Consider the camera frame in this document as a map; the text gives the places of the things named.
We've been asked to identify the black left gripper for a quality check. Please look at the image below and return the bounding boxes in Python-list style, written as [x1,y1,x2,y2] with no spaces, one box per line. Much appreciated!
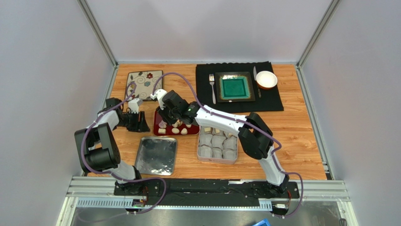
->
[114,111,150,133]

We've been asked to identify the pink handled metal tongs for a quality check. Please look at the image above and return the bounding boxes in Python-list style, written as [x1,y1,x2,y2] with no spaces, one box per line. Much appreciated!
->
[159,120,168,129]

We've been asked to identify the red lacquer tray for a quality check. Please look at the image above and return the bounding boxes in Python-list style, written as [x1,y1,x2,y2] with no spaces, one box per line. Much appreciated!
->
[152,111,200,137]

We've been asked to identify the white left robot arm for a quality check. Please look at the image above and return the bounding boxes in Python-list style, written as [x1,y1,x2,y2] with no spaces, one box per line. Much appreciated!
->
[74,97,150,185]

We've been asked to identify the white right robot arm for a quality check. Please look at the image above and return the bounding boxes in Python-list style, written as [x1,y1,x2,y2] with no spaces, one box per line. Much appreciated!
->
[151,89,289,189]

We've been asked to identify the silver tin lid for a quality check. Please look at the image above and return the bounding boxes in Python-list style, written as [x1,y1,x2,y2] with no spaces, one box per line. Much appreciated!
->
[135,137,178,176]

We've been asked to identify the floral square plate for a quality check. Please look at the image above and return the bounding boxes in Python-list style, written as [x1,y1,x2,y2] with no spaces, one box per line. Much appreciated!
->
[125,71,163,101]

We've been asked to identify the silver fork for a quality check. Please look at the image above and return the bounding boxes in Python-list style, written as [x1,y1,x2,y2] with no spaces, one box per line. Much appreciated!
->
[209,74,216,105]

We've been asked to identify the pink metal tin box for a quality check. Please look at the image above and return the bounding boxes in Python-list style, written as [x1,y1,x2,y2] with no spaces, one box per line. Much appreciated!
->
[197,127,239,165]

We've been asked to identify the green square plate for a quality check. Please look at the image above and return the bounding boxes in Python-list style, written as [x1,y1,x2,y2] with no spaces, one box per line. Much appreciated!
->
[215,72,256,103]

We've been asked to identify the black cloth placemat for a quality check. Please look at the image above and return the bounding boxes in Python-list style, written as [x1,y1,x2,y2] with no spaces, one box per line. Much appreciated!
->
[196,61,284,113]

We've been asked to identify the silver knife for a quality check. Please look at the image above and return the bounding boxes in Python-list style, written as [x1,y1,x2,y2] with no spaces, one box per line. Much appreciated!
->
[253,65,262,98]

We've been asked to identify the white orange bowl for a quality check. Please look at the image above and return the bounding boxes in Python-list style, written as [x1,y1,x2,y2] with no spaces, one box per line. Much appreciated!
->
[256,71,278,89]

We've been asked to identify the blue plastic object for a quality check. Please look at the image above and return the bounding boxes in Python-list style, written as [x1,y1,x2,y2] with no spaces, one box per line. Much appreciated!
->
[252,218,271,226]

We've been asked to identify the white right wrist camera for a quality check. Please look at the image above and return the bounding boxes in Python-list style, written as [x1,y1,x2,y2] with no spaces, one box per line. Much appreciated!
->
[150,89,167,110]

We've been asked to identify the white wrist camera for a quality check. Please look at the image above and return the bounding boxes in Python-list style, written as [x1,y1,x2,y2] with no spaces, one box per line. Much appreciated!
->
[150,89,167,110]
[127,98,143,114]

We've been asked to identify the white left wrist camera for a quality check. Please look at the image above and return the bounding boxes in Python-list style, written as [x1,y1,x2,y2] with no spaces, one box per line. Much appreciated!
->
[127,98,143,114]

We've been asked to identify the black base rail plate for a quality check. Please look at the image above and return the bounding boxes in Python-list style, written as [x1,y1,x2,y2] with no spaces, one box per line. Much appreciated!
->
[113,178,300,207]

